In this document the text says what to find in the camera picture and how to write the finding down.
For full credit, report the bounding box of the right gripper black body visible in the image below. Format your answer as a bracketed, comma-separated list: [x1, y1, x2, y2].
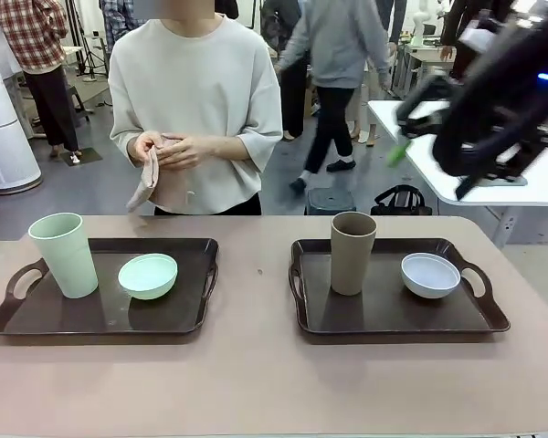
[437, 8, 548, 178]

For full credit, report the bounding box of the beige pink cloth mat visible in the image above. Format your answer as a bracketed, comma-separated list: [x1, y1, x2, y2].
[125, 132, 194, 214]

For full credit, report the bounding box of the light green bowl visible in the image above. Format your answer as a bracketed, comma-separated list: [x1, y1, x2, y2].
[117, 253, 179, 301]

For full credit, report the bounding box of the tall light green cup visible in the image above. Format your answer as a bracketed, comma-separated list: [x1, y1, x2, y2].
[27, 212, 100, 300]

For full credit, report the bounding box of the person's left forearm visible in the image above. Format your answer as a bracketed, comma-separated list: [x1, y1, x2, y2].
[205, 135, 248, 165]

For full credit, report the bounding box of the dark brown serving tray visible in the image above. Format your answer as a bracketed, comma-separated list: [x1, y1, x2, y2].
[0, 236, 220, 338]
[288, 236, 511, 344]

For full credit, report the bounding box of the black floor mat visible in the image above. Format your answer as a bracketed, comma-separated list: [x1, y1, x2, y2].
[58, 146, 104, 166]

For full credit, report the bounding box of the person's left hand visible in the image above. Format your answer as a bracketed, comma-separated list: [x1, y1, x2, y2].
[157, 133, 212, 172]

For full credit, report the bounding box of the person's right hand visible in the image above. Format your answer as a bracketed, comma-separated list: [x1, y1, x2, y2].
[128, 130, 166, 165]

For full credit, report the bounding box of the white background table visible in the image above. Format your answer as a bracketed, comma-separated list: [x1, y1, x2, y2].
[367, 98, 548, 250]

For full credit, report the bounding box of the black bag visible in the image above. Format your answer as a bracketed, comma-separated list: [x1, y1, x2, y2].
[370, 184, 434, 216]

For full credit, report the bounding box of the person in grey hoodie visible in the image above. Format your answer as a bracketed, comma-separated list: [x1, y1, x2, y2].
[273, 0, 394, 195]

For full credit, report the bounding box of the person in dark clothes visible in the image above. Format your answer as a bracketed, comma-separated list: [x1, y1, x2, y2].
[259, 0, 312, 142]

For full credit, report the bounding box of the dark teal plastic stool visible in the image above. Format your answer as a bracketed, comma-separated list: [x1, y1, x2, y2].
[303, 186, 356, 216]

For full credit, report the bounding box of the white bowl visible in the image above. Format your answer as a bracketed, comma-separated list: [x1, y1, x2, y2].
[400, 252, 462, 300]

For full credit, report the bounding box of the tall brown cup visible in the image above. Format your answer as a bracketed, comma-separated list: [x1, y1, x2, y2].
[330, 211, 378, 297]

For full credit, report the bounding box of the person in cream sweater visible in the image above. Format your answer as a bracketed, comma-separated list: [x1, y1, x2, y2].
[108, 0, 284, 216]

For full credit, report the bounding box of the person in blue plaid shirt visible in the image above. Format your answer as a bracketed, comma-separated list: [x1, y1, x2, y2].
[98, 0, 141, 56]

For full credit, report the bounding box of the black tripod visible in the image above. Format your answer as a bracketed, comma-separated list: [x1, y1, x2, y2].
[75, 26, 109, 83]

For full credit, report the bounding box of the black metal stool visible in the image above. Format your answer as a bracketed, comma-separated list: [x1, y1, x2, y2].
[58, 81, 92, 124]

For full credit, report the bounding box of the person in red plaid shirt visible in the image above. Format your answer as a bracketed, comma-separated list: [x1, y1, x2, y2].
[0, 0, 81, 159]

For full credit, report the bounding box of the white air purifier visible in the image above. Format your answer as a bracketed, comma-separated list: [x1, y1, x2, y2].
[0, 67, 44, 192]

